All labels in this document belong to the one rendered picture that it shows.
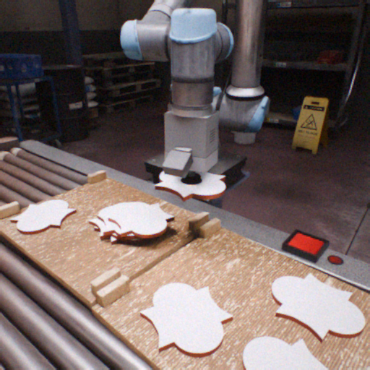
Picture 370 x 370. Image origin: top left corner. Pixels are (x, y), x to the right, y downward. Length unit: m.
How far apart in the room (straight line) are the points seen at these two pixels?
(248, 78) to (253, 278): 0.60
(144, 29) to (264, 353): 0.60
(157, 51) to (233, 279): 0.46
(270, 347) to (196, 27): 0.49
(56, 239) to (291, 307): 0.50
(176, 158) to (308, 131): 3.65
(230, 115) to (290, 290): 0.60
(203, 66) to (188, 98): 0.06
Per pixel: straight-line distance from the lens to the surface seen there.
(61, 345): 0.61
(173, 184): 0.66
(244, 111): 1.06
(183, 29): 0.59
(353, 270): 0.79
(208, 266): 0.69
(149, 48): 0.73
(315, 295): 0.66
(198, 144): 0.61
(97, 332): 0.61
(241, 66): 1.04
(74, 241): 0.80
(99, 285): 0.63
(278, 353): 0.56
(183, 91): 0.60
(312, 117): 4.20
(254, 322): 0.60
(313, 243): 0.82
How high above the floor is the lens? 1.37
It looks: 25 degrees down
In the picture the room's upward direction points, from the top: straight up
